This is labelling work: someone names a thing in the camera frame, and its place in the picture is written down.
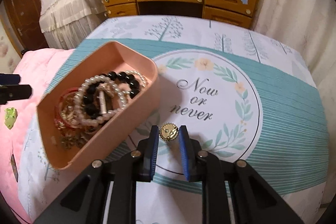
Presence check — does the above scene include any white pearl bracelet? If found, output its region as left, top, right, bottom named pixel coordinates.
left=74, top=74, right=129, bottom=127

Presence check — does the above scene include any white lace covered furniture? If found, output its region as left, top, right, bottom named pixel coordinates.
left=39, top=0, right=106, bottom=50

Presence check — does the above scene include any pink jewelry box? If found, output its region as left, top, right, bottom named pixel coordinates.
left=37, top=39, right=160, bottom=170

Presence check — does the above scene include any pearl necklace in box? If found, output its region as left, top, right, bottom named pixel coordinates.
left=125, top=70, right=149, bottom=90

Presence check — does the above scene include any pink blanket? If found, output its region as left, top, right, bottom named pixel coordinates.
left=0, top=49, right=73, bottom=223

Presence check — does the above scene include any cream curtain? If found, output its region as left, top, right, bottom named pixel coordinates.
left=253, top=0, right=335, bottom=203

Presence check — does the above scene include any teal white printed tablecloth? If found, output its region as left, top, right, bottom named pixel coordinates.
left=50, top=16, right=329, bottom=223

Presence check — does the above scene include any black bead bracelet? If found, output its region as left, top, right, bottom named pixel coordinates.
left=83, top=70, right=142, bottom=119

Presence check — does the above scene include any brown wooden door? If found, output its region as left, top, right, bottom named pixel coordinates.
left=4, top=0, right=49, bottom=51

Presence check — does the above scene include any green small object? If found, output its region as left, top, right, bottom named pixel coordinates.
left=4, top=107, right=18, bottom=130

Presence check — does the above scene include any round gold brooch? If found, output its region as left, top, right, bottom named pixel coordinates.
left=159, top=123, right=179, bottom=142

